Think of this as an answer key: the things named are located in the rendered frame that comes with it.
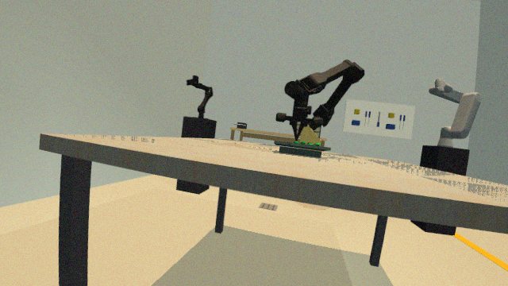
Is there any pale green switch panel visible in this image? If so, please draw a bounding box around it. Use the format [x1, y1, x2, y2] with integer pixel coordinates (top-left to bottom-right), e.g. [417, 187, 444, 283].
[274, 141, 331, 158]

